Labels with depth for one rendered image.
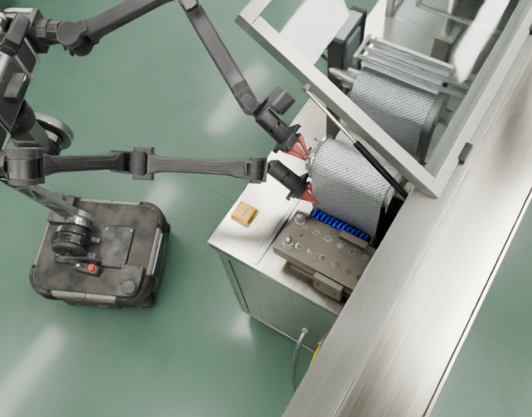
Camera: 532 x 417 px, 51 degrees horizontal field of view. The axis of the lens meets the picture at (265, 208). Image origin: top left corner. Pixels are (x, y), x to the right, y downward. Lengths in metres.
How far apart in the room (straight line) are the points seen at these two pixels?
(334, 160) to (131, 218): 1.50
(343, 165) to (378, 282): 0.60
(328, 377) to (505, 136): 0.85
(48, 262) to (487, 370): 2.17
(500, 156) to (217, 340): 1.74
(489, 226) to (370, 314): 0.48
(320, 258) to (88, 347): 1.55
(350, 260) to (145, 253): 1.29
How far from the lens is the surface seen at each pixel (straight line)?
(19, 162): 1.64
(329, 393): 1.07
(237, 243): 2.00
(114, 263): 2.81
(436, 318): 1.35
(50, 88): 3.94
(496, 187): 1.52
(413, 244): 1.17
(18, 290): 3.28
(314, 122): 2.24
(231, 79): 1.71
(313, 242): 1.84
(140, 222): 2.89
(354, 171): 1.64
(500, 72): 1.43
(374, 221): 1.76
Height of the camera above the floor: 2.71
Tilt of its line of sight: 62 degrees down
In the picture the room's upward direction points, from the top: 11 degrees counter-clockwise
